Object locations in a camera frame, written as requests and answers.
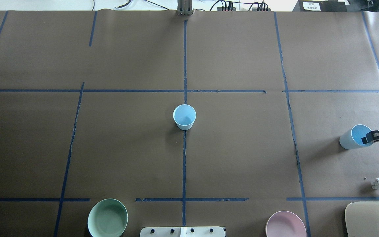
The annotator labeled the orange black connector strip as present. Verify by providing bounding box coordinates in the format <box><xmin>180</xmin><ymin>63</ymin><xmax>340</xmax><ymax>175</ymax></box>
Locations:
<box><xmin>209</xmin><ymin>0</ymin><xmax>272</xmax><ymax>12</ymax></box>

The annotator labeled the aluminium frame post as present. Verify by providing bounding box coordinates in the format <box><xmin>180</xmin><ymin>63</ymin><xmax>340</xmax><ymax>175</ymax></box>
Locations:
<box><xmin>176</xmin><ymin>0</ymin><xmax>194</xmax><ymax>15</ymax></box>

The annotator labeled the black box white label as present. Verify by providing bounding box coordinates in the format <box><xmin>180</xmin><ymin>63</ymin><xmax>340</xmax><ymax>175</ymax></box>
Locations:
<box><xmin>292</xmin><ymin>0</ymin><xmax>347</xmax><ymax>12</ymax></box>

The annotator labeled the green bowl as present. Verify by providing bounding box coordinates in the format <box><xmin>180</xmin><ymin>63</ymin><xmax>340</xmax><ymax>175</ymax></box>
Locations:
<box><xmin>87</xmin><ymin>198</ymin><xmax>128</xmax><ymax>237</ymax></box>

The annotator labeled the cream toaster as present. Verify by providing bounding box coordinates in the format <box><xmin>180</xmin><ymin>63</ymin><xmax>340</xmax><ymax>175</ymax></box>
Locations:
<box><xmin>344</xmin><ymin>201</ymin><xmax>379</xmax><ymax>237</ymax></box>

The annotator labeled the pink bowl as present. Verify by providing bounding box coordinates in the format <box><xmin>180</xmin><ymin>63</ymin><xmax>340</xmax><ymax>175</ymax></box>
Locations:
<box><xmin>265</xmin><ymin>211</ymin><xmax>307</xmax><ymax>237</ymax></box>

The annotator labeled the blue cup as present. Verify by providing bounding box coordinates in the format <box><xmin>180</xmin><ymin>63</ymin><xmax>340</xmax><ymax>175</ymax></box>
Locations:
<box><xmin>173</xmin><ymin>104</ymin><xmax>197</xmax><ymax>131</ymax></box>
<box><xmin>339</xmin><ymin>124</ymin><xmax>373</xmax><ymax>150</ymax></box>

